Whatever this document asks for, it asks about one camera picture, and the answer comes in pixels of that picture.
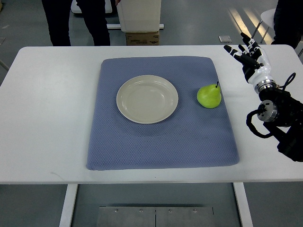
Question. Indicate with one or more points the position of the white chair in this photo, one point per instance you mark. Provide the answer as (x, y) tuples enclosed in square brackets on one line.
[(267, 18)]

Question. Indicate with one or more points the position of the blue textured mat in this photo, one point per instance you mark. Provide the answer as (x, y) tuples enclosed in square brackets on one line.
[(193, 136)]

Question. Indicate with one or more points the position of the grey floor socket plate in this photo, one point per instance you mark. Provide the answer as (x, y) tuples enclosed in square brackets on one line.
[(224, 39)]

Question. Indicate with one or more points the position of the cardboard box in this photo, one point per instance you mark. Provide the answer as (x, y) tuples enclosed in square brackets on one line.
[(142, 39)]

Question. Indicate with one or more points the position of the right white table leg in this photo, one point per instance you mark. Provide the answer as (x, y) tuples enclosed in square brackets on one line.
[(242, 204)]

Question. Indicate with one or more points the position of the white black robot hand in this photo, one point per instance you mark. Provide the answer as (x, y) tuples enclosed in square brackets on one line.
[(255, 63)]

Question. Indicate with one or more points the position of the green pear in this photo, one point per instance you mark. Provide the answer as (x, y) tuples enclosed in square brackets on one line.
[(209, 96)]

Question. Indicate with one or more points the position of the cream round plate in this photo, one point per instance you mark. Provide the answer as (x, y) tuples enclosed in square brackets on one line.
[(147, 99)]

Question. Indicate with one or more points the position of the left white table leg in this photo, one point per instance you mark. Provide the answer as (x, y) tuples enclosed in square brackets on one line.
[(68, 205)]

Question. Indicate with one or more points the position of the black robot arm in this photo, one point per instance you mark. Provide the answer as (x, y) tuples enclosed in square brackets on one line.
[(281, 115)]

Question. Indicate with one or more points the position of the person in dark trousers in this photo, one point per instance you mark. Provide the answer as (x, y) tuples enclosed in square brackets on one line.
[(58, 17)]

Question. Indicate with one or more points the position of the white cabinet on base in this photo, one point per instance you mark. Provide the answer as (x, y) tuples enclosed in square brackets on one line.
[(138, 16)]

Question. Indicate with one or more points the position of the person in dark clothes right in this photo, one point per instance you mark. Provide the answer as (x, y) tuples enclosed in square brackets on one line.
[(288, 22)]

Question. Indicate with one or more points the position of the white table leg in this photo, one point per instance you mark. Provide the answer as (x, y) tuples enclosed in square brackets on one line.
[(242, 204), (68, 205)]

